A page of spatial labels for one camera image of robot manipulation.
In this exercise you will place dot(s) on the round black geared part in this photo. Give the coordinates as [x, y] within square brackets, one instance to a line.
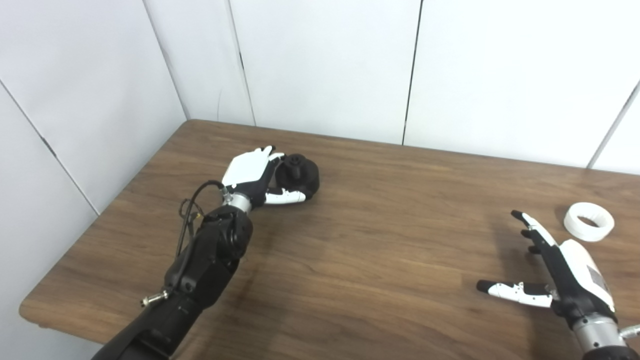
[302, 175]

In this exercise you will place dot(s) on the white and black left hand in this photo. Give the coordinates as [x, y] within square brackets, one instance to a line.
[245, 167]

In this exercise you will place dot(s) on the white and black right hand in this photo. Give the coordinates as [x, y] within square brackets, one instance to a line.
[575, 270]

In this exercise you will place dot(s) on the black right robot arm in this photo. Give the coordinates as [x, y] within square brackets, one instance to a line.
[600, 340]

